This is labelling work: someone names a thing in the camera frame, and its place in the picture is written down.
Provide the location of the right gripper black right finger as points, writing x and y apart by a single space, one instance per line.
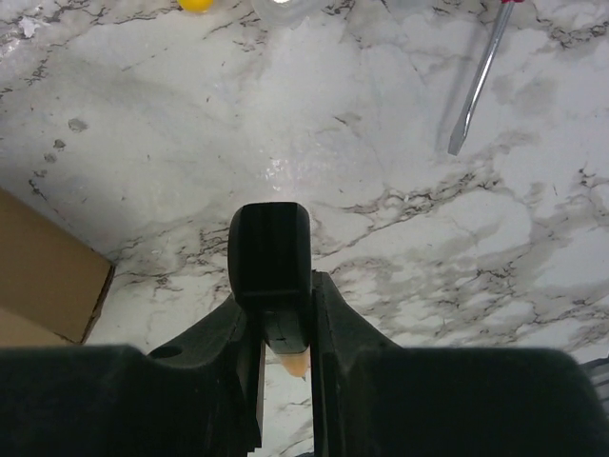
372 397

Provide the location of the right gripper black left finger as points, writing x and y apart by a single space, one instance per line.
196 395

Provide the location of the brown cardboard express box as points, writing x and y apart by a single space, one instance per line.
53 286

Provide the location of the clear plastic parts box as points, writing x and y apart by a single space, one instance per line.
282 13

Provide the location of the blue red screwdriver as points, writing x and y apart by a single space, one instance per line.
463 124

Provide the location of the yellow screwdriver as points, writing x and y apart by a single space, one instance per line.
195 6

